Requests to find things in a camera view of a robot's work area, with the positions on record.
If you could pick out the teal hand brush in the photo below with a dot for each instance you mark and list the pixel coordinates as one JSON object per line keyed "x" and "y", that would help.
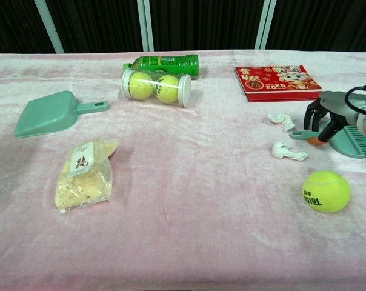
{"x": 349, "y": 145}

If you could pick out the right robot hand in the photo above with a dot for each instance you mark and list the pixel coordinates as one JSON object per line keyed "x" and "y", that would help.
{"x": 336, "y": 104}

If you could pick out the pink plush table cloth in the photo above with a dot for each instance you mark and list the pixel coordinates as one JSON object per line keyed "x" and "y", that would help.
{"x": 183, "y": 197}

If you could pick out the white tissue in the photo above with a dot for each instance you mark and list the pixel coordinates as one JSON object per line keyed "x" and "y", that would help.
{"x": 284, "y": 119}
{"x": 284, "y": 150}

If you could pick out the clear tennis ball tube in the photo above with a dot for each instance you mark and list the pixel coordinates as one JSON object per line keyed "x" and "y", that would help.
{"x": 184, "y": 89}

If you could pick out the loose yellow tennis ball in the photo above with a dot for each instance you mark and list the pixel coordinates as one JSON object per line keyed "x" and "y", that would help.
{"x": 326, "y": 191}

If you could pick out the black pleated curtain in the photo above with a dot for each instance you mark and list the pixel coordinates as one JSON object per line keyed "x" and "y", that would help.
{"x": 95, "y": 24}

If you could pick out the yellow tennis ball in tube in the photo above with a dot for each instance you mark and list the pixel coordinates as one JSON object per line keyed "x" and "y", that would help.
{"x": 168, "y": 89}
{"x": 140, "y": 85}

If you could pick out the teal plastic dustpan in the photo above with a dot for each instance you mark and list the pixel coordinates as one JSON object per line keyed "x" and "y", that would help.
{"x": 45, "y": 115}

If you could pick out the red cartoon envelope pack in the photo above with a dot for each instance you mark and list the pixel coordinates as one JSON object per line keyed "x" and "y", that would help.
{"x": 280, "y": 83}

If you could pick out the green drink bottle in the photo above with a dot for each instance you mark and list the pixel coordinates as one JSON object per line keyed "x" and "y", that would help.
{"x": 168, "y": 62}

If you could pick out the double white frame post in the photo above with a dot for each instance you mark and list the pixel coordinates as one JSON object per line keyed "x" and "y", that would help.
{"x": 146, "y": 25}
{"x": 265, "y": 24}

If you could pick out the slanted white frame post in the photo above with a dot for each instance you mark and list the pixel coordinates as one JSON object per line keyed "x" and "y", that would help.
{"x": 49, "y": 27}

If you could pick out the clear bag of flakes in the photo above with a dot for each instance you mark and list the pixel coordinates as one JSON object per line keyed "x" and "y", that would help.
{"x": 84, "y": 179}

